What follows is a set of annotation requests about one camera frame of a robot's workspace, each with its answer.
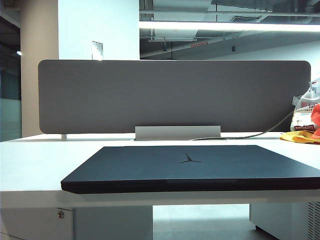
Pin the dark grey laptop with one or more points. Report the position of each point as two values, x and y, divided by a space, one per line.
175 172

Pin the grey fabric desk divider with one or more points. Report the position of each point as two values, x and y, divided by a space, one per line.
150 95

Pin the red ceiling sign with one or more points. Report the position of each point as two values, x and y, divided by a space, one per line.
199 44

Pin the long ceiling light strip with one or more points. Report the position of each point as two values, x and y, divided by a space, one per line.
225 25

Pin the white drawer cabinet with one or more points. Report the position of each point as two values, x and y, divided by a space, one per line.
105 222

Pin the ceiling air vent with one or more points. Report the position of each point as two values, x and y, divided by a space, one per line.
246 19

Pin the round silver drawer lock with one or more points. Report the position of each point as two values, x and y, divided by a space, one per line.
60 214

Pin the yellow cloth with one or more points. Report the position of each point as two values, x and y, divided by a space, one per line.
297 138

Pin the white printed plastic bag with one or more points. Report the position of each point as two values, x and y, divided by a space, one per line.
303 115

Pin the white vented cabinet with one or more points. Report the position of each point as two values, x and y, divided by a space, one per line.
280 217

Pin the small round lamp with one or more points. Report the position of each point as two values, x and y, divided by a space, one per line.
19 53

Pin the orange red object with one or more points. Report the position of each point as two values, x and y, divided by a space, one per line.
317 117

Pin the silver wall plate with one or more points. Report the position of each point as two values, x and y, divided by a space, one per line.
97 50

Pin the white divider bracket foot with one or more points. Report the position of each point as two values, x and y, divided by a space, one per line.
64 136

